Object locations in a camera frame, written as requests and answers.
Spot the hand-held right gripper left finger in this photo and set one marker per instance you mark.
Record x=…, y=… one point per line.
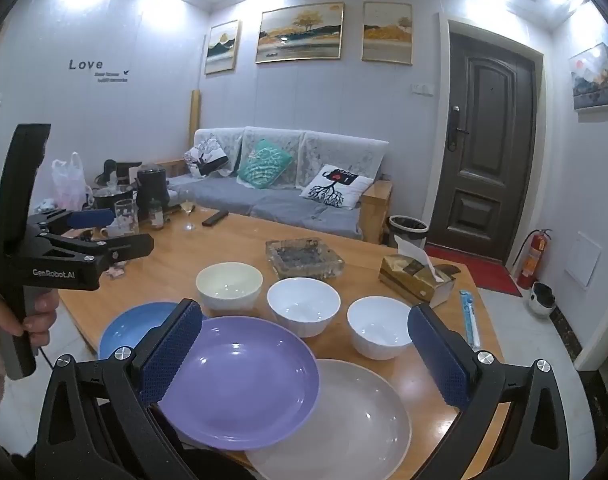
x=171, y=355

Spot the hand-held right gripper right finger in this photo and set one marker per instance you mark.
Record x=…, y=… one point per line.
x=441, y=360

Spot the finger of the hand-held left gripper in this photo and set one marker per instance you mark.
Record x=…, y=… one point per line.
x=91, y=218
x=131, y=249

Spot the blue plate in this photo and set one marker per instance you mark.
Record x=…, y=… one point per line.
x=124, y=330

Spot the purple plate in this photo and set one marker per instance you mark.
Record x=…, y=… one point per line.
x=244, y=375

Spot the white bowl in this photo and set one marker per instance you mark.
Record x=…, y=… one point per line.
x=304, y=310
x=381, y=327

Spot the person's left hand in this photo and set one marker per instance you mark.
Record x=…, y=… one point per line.
x=43, y=317

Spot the dark cooking pot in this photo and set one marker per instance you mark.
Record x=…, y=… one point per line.
x=111, y=197

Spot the printed glass cup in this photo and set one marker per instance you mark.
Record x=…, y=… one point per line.
x=126, y=217

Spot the small glass bottle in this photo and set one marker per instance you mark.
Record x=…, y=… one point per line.
x=157, y=217

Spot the white plastic bag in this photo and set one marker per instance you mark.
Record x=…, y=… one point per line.
x=69, y=182

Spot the black kettle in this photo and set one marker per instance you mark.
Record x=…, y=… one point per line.
x=151, y=190

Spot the wine glass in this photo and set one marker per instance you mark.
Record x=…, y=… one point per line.
x=187, y=206

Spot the gold tissue box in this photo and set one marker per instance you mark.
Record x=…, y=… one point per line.
x=414, y=280

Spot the black remote control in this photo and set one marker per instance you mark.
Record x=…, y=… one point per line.
x=215, y=218

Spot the cream bowl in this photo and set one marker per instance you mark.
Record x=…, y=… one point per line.
x=229, y=285

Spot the red door mat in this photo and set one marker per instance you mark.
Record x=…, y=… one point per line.
x=484, y=272

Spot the pale grey plate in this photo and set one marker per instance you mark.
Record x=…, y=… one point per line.
x=354, y=420

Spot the white and black floor appliance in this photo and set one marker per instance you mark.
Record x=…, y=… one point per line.
x=541, y=302

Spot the black and white pillow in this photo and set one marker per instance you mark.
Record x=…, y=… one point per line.
x=206, y=157

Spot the trash bin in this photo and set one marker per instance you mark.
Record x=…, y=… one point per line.
x=408, y=232

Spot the red fire extinguisher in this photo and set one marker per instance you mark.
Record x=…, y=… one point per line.
x=531, y=260

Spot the wooden board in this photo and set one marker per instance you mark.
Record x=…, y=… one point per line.
x=194, y=120

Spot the grey sofa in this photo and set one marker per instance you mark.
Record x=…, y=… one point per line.
x=274, y=207

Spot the teal patterned pillow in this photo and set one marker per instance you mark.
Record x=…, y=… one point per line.
x=264, y=165

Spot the glass ashtray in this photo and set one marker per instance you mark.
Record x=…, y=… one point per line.
x=304, y=260

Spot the white tree print pillow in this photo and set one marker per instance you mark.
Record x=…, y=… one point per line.
x=336, y=187

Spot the dark brown door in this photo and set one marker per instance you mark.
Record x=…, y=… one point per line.
x=484, y=160

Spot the small framed landscape painting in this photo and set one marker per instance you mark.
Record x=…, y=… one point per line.
x=222, y=47

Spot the wide framed landscape painting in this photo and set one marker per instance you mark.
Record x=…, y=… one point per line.
x=300, y=32

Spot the unframed mountain canvas painting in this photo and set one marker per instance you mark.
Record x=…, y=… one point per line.
x=591, y=77

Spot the framed golden tree painting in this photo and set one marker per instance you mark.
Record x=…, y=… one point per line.
x=386, y=33

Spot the black wall lettering decal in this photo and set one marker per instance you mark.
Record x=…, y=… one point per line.
x=86, y=65

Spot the white wall panel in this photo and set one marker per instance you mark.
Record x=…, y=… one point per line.
x=589, y=260

